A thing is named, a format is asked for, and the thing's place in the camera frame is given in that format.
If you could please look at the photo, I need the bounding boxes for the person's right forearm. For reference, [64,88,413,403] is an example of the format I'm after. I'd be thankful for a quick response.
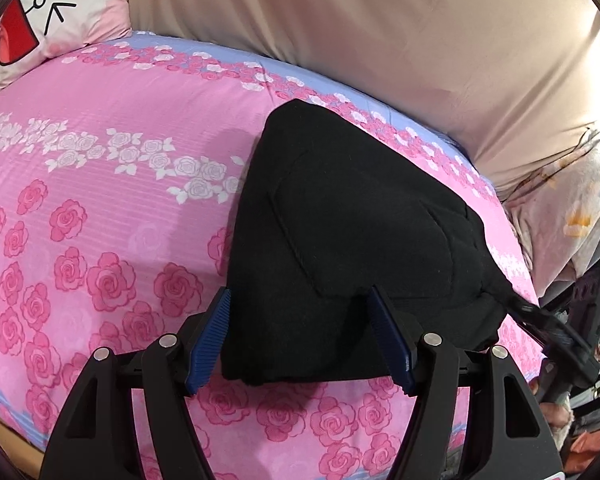
[545,404,576,453]

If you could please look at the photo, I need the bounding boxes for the cartoon face pillow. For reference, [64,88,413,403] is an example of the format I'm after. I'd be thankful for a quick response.
[0,0,133,94]

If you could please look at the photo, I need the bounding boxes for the pink rose print bedsheet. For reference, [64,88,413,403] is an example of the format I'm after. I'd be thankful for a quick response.
[0,30,542,480]

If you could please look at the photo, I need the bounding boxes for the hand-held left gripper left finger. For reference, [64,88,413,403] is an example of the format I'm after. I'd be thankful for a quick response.
[40,287,232,480]

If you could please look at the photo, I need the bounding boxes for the beige cloth cover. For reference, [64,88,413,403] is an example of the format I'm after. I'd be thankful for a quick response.
[127,0,600,192]

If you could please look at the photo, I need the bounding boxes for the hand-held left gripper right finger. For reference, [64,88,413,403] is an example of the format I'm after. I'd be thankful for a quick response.
[370,285,564,480]

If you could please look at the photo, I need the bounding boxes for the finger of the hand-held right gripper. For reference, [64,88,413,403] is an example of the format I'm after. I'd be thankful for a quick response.
[500,294,583,356]

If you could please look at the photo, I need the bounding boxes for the orange cloth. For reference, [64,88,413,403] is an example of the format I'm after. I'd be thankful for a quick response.
[567,430,600,477]

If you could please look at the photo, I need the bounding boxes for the floral cream pillow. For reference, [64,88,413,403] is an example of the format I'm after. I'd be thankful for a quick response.
[500,125,600,297]

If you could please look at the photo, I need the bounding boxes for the black pants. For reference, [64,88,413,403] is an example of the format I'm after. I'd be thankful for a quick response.
[220,99,539,387]

